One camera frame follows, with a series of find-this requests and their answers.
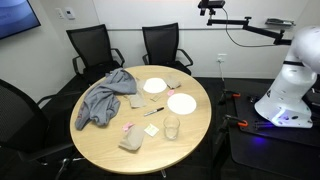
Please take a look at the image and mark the clear glass cup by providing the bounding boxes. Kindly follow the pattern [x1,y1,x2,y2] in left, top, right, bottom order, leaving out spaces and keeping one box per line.
[162,114,181,141]

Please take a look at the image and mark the small white round plate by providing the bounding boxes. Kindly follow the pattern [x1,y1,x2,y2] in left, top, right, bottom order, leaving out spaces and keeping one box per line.
[143,77,168,94]

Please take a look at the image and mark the small tan paper packet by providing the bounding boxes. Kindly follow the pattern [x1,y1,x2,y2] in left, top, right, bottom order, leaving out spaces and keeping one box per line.
[149,94,162,103]

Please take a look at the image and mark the black marker pen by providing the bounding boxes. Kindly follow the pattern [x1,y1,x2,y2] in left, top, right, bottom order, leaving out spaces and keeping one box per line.
[143,106,165,117]

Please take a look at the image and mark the large white round plate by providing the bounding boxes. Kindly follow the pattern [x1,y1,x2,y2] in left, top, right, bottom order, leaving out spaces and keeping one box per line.
[166,92,198,116]

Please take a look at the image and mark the pale yellow paper packet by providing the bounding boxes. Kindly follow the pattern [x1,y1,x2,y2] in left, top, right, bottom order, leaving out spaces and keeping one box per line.
[144,123,160,138]

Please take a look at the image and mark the black mesh office chair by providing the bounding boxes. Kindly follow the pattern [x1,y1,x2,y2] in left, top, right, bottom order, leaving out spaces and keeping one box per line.
[65,23,126,84]
[0,78,84,180]
[141,22,194,76]

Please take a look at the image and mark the large folded beige napkin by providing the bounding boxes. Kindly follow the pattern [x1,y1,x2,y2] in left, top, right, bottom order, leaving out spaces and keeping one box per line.
[118,124,146,152]

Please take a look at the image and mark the grey sweatshirt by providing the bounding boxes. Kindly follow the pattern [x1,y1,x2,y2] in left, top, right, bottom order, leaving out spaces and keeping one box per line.
[74,67,138,131]

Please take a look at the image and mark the black orange bar clamp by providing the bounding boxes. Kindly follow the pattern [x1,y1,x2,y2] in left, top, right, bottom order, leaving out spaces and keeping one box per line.
[218,89,242,106]
[214,114,249,144]

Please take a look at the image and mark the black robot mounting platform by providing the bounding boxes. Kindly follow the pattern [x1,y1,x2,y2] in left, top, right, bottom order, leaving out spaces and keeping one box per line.
[233,94,320,148]

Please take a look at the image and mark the grey whiteboard marker tray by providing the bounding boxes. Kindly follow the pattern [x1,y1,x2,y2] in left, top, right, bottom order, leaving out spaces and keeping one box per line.
[265,17,296,28]

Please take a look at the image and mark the white power cable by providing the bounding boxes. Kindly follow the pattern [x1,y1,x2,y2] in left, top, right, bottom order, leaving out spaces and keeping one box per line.
[218,59,225,83]

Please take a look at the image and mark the white wall outlet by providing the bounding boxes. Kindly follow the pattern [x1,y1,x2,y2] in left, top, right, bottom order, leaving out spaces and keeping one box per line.
[216,53,228,64]

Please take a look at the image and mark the black camera cable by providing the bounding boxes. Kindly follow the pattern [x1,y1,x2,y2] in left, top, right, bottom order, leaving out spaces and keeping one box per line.
[221,7,278,48]

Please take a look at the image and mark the black overhead camera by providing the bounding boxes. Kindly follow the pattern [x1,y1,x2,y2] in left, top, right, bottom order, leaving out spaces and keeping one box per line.
[197,0,226,17]

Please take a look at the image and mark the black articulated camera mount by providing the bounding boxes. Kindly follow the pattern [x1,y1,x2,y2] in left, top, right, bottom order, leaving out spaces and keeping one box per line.
[206,16,293,46]

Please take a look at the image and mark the white wall thermostat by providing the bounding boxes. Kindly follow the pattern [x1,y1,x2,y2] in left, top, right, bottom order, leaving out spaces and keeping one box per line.
[64,6,76,21]

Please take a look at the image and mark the white light switch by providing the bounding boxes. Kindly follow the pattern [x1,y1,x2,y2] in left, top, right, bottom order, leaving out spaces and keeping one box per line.
[54,7,65,20]

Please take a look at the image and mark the wall mounted display screen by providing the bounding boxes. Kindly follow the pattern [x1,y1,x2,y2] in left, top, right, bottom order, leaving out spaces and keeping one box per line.
[0,0,42,40]

